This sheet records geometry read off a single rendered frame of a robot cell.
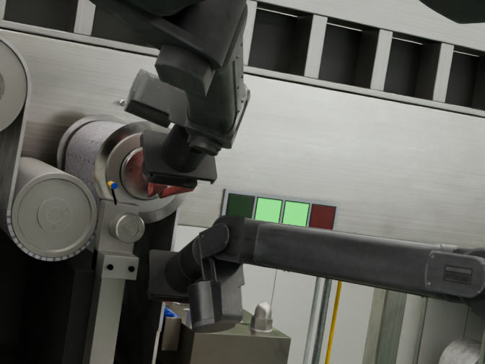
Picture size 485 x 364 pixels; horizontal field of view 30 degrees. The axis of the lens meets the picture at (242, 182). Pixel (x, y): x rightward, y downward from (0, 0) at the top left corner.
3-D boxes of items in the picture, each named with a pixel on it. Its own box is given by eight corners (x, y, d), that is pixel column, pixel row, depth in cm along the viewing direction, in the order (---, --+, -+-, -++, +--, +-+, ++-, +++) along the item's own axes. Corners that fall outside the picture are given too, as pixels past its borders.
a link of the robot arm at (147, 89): (221, 155, 106) (247, 87, 107) (130, 118, 103) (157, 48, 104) (198, 159, 117) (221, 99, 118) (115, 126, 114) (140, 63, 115)
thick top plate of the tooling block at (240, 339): (188, 372, 132) (194, 331, 132) (116, 308, 169) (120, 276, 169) (285, 375, 139) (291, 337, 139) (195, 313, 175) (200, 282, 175)
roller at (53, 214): (5, 253, 124) (18, 167, 123) (-19, 225, 147) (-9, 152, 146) (91, 261, 129) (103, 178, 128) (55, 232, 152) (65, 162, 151)
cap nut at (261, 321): (254, 332, 138) (259, 303, 138) (245, 326, 142) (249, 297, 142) (276, 333, 140) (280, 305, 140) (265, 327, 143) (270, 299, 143)
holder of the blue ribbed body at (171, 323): (161, 349, 135) (166, 317, 135) (120, 313, 156) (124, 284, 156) (180, 351, 137) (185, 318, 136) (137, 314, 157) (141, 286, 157)
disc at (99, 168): (86, 216, 128) (104, 113, 127) (84, 215, 128) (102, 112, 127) (183, 230, 134) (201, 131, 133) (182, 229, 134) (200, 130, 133)
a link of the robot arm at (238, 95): (212, 81, 67) (262, -51, 68) (141, 55, 67) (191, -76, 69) (226, 167, 110) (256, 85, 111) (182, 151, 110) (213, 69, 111)
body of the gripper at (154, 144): (212, 187, 122) (235, 157, 117) (141, 178, 118) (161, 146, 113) (207, 148, 126) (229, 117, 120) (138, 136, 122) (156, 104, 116)
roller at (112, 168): (99, 206, 128) (114, 126, 127) (61, 185, 151) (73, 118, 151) (176, 217, 132) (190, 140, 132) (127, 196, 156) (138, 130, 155)
